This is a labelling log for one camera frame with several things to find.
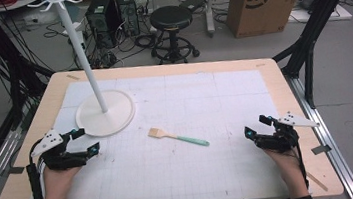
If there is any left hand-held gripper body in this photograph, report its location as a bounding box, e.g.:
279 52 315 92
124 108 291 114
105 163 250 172
27 124 90 174

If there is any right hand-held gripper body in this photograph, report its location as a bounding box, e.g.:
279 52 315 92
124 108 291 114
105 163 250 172
250 107 324 157

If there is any white hook rack stand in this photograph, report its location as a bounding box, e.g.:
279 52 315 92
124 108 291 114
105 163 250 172
25 0 139 145

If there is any wooden brush with green handle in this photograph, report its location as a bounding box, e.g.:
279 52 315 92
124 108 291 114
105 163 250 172
147 120 211 154

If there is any person's left hand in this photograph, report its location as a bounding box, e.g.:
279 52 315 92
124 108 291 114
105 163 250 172
37 162 86 199

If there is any person's right hand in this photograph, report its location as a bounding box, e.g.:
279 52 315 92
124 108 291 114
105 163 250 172
264 144 310 199

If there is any black tape piece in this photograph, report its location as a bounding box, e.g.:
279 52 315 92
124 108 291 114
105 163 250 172
311 143 333 156
6 165 27 176

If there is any thin wooden stick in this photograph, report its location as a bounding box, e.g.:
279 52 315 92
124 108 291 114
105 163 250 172
305 168 329 195

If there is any beige tape strip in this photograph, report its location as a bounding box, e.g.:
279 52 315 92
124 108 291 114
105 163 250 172
65 72 82 83

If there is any white grid mat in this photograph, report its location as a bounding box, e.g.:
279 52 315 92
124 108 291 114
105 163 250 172
8 59 291 199

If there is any brown cardboard box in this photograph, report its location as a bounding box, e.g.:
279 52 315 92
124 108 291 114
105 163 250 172
222 0 322 40

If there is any white floor board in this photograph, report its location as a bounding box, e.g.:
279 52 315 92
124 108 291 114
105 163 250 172
285 1 353 28

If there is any large black computer tower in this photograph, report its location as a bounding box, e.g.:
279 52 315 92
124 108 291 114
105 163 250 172
83 0 126 52

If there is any white metal stand leg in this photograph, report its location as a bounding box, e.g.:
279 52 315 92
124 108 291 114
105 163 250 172
202 0 223 39

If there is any slim black computer tower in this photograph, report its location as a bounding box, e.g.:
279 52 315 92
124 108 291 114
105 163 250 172
114 0 142 39

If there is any flat black case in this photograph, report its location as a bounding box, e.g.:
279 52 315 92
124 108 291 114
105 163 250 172
177 0 212 14

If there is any black round stool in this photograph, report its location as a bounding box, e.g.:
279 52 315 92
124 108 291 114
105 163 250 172
145 2 202 68

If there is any black sleeved cable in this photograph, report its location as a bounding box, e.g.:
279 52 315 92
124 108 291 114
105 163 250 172
22 138 53 199

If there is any thin black cable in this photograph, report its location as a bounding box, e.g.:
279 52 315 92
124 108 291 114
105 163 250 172
291 143 310 190

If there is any black metal frame stand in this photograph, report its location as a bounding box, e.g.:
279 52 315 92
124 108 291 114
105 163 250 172
266 0 353 113
0 0 62 134

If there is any tangle of black floor cables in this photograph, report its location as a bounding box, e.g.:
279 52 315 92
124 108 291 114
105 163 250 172
41 9 161 77

